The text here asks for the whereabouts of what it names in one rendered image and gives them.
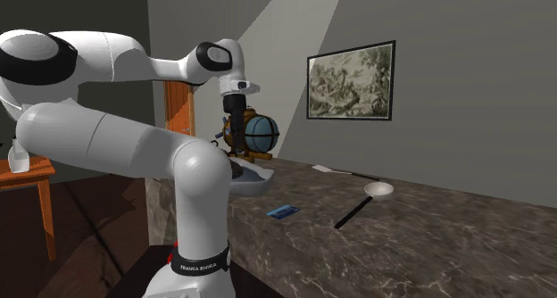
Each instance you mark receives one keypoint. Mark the black framed landscape picture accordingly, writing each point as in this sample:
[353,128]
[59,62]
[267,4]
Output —
[351,81]

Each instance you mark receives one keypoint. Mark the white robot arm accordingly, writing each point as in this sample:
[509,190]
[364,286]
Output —
[130,145]

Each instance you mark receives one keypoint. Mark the grey shallow bowl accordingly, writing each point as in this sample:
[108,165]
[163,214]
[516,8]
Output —
[250,177]

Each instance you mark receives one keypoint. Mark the white vase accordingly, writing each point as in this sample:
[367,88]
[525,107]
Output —
[18,158]

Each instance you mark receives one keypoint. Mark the blue card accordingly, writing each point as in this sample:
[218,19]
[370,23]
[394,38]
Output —
[283,211]

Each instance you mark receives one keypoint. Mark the orange wooden side table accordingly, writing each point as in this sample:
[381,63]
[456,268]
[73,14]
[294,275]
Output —
[41,179]

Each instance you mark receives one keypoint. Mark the orange wooden door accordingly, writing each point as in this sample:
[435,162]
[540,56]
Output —
[178,108]

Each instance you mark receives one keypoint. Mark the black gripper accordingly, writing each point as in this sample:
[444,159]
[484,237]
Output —
[235,114]

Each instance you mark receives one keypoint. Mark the brass and blue globe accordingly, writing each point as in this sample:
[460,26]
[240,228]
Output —
[259,134]

